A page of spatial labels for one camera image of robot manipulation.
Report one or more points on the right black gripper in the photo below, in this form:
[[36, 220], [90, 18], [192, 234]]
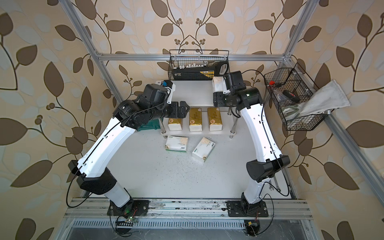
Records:
[[219, 99]]

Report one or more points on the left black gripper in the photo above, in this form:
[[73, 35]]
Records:
[[177, 114]]

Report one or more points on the gold tissue pack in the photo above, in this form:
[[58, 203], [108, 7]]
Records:
[[175, 124], [215, 119], [195, 120]]

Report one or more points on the white tissue pack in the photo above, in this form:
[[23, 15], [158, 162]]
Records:
[[219, 85], [203, 149], [178, 144]]

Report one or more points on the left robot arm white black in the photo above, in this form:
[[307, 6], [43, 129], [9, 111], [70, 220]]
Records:
[[91, 172]]

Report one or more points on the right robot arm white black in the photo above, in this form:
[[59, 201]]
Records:
[[269, 158]]

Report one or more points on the white two-tier shelf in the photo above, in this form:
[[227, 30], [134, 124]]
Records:
[[199, 94]]

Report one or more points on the black yellow tool box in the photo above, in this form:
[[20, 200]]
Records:
[[204, 71]]

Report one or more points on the green plastic tool case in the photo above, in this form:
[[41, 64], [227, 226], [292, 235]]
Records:
[[151, 125]]

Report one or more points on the white cloth rag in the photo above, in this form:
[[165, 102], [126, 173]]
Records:
[[329, 97]]

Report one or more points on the steel wrenches on table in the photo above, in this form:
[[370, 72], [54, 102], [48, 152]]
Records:
[[275, 184]]

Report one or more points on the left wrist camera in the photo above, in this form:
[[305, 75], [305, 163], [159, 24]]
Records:
[[171, 87]]

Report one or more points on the back black wire basket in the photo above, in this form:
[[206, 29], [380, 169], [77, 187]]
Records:
[[197, 56]]

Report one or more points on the black wire basket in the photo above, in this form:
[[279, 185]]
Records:
[[289, 92], [197, 56]]

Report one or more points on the right black wire basket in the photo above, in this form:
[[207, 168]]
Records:
[[289, 92]]

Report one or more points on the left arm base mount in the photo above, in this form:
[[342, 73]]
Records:
[[133, 208]]

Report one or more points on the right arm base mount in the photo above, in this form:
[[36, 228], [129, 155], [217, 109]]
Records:
[[242, 209]]

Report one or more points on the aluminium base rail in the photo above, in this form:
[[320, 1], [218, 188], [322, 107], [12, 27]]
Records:
[[183, 214]]

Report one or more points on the aluminium cage frame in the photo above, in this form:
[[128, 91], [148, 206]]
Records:
[[341, 41]]

